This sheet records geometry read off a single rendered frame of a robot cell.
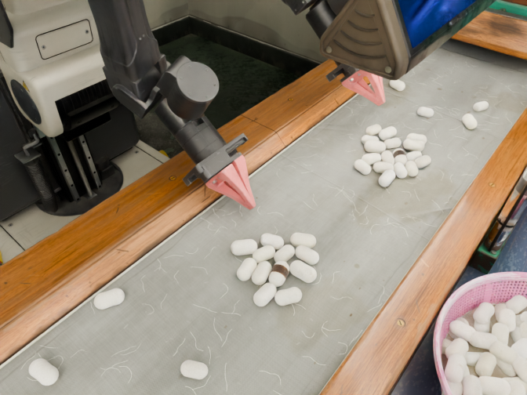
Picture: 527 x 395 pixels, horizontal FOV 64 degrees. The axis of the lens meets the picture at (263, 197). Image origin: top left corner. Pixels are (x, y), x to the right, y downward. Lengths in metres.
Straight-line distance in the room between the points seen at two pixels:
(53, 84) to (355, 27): 0.73
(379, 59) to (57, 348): 0.47
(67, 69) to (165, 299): 0.59
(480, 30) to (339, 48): 0.77
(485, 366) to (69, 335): 0.49
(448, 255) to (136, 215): 0.44
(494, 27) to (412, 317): 0.76
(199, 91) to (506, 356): 0.49
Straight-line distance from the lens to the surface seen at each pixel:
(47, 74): 0.99
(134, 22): 0.57
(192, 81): 0.57
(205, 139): 0.62
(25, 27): 0.99
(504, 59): 1.24
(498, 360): 0.60
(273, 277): 0.56
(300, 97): 0.88
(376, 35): 0.37
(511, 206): 0.67
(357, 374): 0.50
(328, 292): 0.57
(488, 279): 0.62
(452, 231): 0.66
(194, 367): 0.50
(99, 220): 0.66
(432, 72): 1.10
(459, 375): 0.56
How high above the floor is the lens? 1.21
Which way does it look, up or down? 44 degrees down
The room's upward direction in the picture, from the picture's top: straight up
